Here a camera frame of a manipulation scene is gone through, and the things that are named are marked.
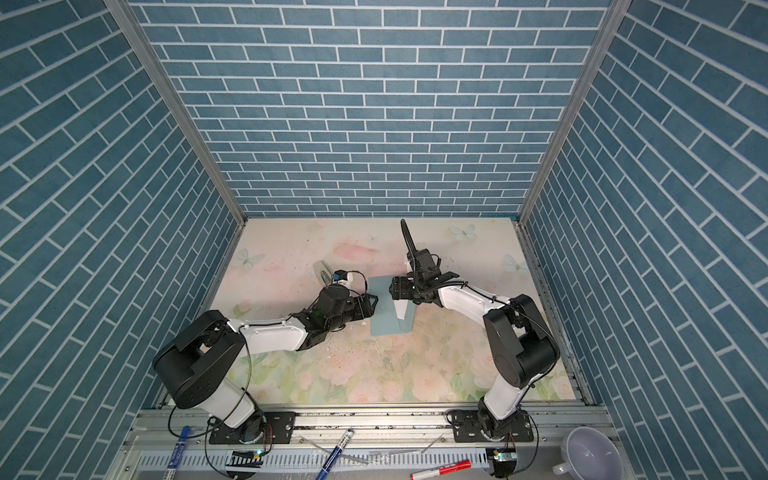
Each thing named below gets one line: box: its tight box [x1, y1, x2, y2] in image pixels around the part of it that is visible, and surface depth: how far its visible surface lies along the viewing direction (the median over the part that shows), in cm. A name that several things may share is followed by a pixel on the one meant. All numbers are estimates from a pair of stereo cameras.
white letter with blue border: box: [393, 299, 409, 320], surface depth 97 cm
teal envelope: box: [368, 276, 416, 337], surface depth 94 cm
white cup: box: [552, 426, 625, 480], surface depth 68 cm
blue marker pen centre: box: [316, 428, 355, 480], surface depth 71 cm
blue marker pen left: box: [163, 425, 192, 480], surface depth 70 cm
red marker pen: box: [410, 460, 473, 480], surface depth 69 cm
